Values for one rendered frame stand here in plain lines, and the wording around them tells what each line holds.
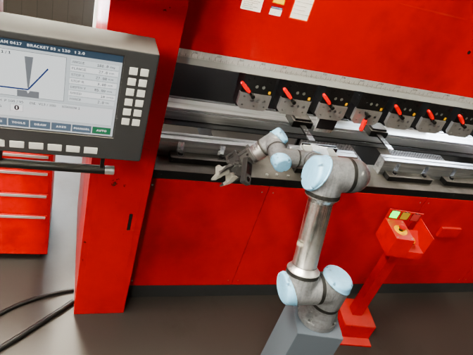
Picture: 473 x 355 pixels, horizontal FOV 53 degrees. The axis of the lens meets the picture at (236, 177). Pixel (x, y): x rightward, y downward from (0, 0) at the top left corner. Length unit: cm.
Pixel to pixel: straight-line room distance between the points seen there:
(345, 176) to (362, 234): 133
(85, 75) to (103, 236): 103
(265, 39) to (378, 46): 53
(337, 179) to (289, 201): 94
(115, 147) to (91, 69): 26
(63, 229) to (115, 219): 93
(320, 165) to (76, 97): 74
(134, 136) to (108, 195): 65
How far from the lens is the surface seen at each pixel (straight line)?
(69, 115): 141
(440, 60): 247
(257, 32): 200
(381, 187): 261
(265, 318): 283
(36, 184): 248
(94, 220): 214
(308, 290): 165
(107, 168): 154
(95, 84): 136
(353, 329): 293
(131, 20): 168
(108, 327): 259
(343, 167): 152
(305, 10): 204
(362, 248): 291
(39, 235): 270
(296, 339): 183
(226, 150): 226
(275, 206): 241
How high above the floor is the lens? 210
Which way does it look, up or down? 34 degrees down
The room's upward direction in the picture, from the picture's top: 19 degrees clockwise
